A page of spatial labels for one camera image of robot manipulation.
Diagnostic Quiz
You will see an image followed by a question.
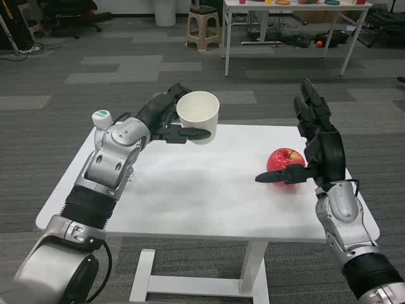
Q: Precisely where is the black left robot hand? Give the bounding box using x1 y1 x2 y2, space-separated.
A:
135 82 212 145

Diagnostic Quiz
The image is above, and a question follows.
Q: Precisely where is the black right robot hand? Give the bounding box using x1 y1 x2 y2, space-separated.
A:
254 77 347 187

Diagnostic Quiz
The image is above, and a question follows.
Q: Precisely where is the white paper cup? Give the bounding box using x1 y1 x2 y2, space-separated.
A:
175 91 221 146

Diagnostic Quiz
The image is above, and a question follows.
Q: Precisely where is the red apple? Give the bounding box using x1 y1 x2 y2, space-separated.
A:
266 147 307 193

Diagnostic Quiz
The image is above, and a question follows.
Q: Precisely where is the clear water bottle green label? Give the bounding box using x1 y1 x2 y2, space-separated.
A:
91 110 137 188

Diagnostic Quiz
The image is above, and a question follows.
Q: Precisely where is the beige plastic stool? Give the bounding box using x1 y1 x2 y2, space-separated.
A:
185 8 221 51

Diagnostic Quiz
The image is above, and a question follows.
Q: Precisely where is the white cylindrical bin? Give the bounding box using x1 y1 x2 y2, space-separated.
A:
154 0 177 27

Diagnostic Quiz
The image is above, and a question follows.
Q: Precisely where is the white background table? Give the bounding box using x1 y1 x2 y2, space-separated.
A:
221 0 374 77

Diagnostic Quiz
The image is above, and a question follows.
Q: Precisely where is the black bag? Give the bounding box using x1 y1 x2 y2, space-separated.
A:
315 30 351 49

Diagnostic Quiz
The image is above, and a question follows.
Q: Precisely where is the black office chair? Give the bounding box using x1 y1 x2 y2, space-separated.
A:
40 0 113 39

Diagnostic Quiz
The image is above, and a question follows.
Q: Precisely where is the white bar on floor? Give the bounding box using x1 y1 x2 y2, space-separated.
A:
240 39 284 46

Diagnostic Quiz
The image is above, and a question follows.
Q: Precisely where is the cardboard box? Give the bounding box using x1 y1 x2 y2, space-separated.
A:
292 11 365 25

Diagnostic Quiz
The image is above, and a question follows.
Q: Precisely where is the black reclined chair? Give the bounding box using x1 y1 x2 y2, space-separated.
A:
363 6 405 48

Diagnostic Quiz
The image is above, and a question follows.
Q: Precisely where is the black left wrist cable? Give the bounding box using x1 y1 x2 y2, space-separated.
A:
112 111 132 126

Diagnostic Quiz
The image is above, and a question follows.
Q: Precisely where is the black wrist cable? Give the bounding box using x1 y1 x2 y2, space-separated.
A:
346 179 361 198
112 111 132 126

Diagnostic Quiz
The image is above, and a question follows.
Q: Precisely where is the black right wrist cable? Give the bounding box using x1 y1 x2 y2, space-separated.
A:
346 179 361 198

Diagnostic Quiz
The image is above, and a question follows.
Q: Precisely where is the black devices and cables pile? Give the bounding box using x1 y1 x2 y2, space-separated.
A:
278 33 314 48

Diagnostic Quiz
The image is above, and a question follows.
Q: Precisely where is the white table leg frame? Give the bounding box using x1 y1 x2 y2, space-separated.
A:
128 240 270 304

